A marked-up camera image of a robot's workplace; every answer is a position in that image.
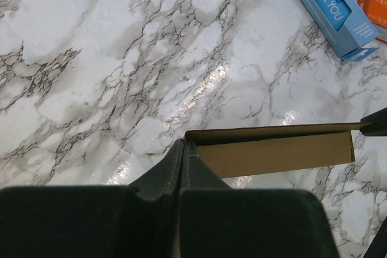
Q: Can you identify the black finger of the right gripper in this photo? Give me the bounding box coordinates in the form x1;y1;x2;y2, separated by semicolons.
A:
360;108;387;136

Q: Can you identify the brown cardboard paper box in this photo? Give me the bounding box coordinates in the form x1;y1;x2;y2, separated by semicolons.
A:
184;122;368;178

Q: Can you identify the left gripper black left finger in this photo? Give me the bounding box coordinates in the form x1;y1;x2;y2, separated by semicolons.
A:
128;140;184;202

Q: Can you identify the blue rectangular pack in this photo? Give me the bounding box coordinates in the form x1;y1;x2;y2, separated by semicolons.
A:
301;0;379;62

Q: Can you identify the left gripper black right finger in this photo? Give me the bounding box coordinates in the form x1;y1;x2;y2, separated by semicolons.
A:
180;140;232;191

